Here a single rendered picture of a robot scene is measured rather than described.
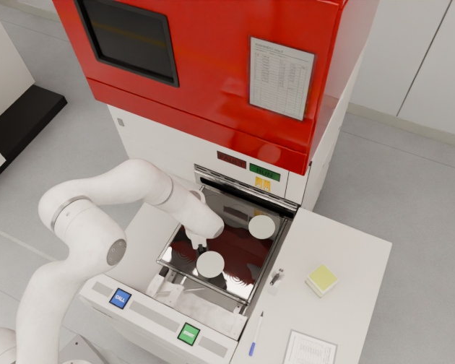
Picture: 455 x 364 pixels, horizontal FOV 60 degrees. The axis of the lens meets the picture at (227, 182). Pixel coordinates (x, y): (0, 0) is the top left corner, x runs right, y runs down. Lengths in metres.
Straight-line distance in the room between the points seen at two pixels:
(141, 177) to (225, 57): 0.37
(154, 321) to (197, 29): 0.89
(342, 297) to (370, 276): 0.12
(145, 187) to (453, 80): 2.29
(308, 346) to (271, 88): 0.78
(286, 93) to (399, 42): 1.78
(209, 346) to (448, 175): 2.17
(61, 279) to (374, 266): 1.00
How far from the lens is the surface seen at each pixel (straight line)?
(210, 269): 1.46
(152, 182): 0.92
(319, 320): 1.36
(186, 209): 1.11
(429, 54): 2.77
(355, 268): 1.44
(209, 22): 1.00
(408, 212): 2.78
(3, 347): 1.08
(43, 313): 0.96
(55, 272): 0.90
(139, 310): 1.39
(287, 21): 0.90
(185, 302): 1.45
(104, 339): 2.43
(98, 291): 1.45
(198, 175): 1.63
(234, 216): 1.54
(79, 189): 0.92
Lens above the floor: 2.26
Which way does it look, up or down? 57 degrees down
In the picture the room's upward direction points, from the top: 4 degrees counter-clockwise
